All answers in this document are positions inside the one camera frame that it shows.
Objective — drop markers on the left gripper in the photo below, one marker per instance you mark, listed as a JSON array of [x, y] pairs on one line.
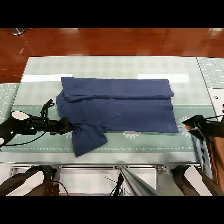
[[62, 126]]

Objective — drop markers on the blue T-shirt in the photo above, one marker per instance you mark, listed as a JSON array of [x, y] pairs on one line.
[[126, 106]]

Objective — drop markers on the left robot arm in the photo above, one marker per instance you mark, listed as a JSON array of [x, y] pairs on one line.
[[20, 126]]

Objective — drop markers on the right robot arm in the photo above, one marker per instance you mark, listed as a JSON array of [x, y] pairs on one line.
[[206, 128]]

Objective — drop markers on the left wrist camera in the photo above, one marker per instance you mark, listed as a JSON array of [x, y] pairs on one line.
[[47, 107]]

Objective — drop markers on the silver frame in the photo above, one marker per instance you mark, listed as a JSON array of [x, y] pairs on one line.
[[140, 181]]

